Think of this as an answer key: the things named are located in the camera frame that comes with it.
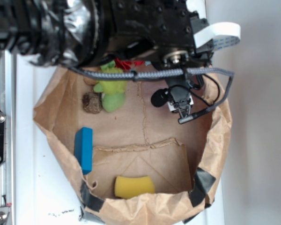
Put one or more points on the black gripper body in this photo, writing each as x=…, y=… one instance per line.
x=159, y=31

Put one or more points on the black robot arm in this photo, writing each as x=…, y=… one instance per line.
x=90, y=33

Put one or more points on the red crumpled cloth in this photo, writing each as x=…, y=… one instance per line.
x=127, y=65

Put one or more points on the small black microphone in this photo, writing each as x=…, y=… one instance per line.
x=159, y=98

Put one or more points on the green plush toy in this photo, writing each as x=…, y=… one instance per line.
x=113, y=94

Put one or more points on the brown lumpy rock toy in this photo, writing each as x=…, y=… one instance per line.
x=92, y=102

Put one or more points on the brown paper bag tray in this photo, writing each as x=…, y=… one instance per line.
x=185, y=161

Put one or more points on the blue rectangular block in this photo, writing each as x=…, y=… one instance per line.
x=83, y=149

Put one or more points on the yellow sponge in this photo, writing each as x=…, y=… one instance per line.
x=127, y=188

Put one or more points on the aluminium frame rail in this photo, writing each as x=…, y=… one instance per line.
x=7, y=112

